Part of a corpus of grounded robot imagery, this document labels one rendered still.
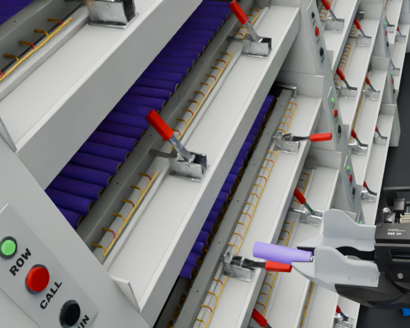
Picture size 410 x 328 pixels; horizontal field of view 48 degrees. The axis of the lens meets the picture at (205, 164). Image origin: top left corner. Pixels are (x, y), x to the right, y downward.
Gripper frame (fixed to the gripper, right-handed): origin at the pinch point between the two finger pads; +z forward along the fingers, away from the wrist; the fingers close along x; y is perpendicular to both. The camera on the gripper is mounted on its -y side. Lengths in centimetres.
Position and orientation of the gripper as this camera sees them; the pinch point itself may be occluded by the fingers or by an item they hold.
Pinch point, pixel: (308, 260)
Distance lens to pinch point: 52.2
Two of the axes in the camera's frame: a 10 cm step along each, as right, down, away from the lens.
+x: -3.7, 6.7, -6.4
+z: -8.4, 0.6, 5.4
